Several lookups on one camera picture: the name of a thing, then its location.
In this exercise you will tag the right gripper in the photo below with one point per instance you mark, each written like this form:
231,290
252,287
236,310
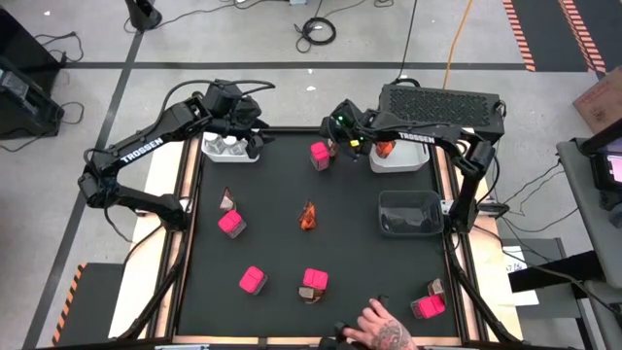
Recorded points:
347,124

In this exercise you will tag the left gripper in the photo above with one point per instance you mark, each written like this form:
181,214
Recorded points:
248,119

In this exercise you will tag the brown taco seasoning packet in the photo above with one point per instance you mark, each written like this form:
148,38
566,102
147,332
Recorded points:
333,148
436,287
227,200
384,148
308,294
307,219

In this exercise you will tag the smoked paprika tin red lid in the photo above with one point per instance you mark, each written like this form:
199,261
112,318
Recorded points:
252,278
430,306
319,151
316,278
230,221

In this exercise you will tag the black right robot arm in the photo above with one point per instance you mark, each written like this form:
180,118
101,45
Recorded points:
418,137

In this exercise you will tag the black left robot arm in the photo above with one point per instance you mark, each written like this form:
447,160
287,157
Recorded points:
141,150

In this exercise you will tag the white plastic bin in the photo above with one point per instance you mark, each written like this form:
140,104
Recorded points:
405,160
228,158

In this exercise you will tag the grey translucent plastic bin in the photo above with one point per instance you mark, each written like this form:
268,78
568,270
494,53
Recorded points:
410,214

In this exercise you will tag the black computer tower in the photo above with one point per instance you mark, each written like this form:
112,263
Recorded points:
437,107

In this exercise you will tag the black stand base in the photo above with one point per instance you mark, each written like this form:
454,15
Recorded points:
143,14

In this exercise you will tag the light wooden side board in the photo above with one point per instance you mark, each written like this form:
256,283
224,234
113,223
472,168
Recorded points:
138,282
491,272

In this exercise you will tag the person's hand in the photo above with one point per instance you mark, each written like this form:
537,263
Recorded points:
384,330

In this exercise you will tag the white paper sheet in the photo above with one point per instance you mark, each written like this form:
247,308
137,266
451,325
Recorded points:
514,257

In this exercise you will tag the black hazard-striped floor mat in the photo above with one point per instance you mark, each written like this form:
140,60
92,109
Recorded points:
92,306
549,34
607,24

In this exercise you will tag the grey cart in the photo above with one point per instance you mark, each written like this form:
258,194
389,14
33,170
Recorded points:
578,194

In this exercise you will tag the black cart foot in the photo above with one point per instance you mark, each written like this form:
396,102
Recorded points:
559,272

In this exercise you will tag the black equipment case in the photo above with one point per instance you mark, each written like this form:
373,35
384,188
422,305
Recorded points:
24,112

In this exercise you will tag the black monitor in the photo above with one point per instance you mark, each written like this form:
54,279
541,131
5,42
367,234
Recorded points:
602,170

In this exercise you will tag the cardboard box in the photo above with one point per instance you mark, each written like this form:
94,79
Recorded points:
602,102

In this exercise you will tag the black cabinet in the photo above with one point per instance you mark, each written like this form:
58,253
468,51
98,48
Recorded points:
24,48

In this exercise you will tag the black table frame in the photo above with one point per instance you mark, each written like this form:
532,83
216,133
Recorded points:
291,129

